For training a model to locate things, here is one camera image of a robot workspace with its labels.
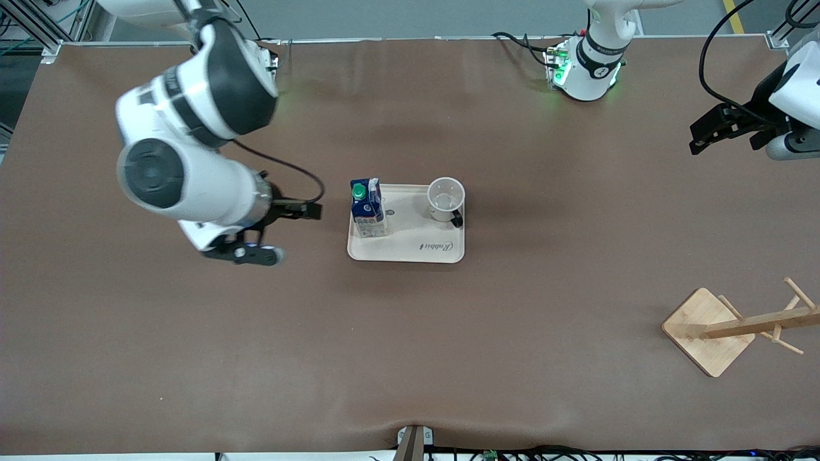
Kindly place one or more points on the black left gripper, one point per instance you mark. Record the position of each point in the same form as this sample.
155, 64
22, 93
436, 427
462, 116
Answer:
762, 100

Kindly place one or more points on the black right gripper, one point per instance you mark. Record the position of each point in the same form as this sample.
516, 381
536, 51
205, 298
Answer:
277, 207

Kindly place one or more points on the blue milk carton green cap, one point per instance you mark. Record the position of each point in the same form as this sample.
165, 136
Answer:
370, 214

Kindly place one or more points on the white smiley face mug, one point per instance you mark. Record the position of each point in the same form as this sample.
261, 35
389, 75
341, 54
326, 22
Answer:
445, 195

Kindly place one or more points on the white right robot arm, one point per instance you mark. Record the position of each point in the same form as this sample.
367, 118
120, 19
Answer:
205, 186

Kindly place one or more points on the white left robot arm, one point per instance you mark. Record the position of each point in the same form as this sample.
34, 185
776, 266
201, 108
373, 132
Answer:
592, 70

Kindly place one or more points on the white rabbit print tray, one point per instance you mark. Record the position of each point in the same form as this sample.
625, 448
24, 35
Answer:
410, 224

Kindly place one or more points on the brown table mat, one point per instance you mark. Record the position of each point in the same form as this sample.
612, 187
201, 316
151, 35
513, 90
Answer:
320, 352

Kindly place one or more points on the wooden mug rack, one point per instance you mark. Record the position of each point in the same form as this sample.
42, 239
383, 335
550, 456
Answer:
695, 317

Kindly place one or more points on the aluminium frame post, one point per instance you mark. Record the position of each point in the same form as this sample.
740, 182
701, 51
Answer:
38, 29
785, 35

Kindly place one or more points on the metal table edge bracket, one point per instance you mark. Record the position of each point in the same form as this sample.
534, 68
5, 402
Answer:
413, 445

